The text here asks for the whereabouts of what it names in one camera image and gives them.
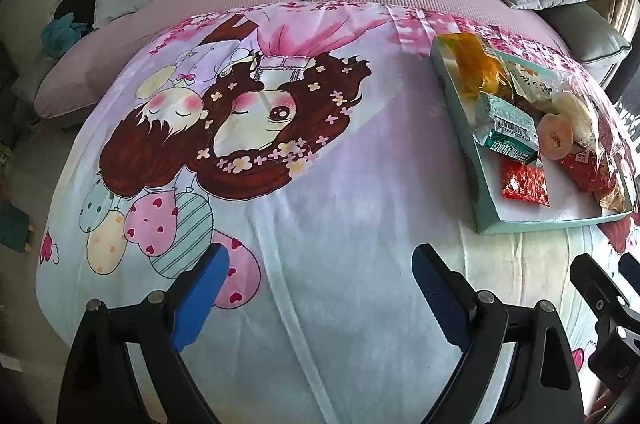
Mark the person's right hand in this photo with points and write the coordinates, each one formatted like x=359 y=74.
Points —
x=600 y=409

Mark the red diamond-patterned snack packet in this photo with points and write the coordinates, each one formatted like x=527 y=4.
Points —
x=525 y=184

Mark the beige bread packet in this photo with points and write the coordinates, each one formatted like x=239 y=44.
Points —
x=614 y=196

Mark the red crinkled snack packet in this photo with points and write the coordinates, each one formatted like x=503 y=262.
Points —
x=590 y=169

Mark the teal fabric object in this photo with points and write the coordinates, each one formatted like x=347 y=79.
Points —
x=15 y=224

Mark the teal cloth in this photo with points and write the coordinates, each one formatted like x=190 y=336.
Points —
x=65 y=37

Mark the light green snack packet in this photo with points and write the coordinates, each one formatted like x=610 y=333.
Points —
x=492 y=109

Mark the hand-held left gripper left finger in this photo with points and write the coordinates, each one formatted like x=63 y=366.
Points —
x=200 y=299

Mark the printed cartoon blanket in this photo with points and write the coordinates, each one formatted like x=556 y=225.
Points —
x=325 y=229

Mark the green and white snack packet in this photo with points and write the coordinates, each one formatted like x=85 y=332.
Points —
x=510 y=144

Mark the teal box lid tray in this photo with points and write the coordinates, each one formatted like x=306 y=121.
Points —
x=530 y=216

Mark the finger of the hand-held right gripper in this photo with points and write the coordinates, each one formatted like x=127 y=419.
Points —
x=600 y=294
x=632 y=266

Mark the orange bread packet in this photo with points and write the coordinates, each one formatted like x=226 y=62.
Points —
x=475 y=64

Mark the pink clear cake packet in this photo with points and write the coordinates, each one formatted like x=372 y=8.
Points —
x=577 y=109

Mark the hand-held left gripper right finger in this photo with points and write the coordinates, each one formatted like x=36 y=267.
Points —
x=442 y=299

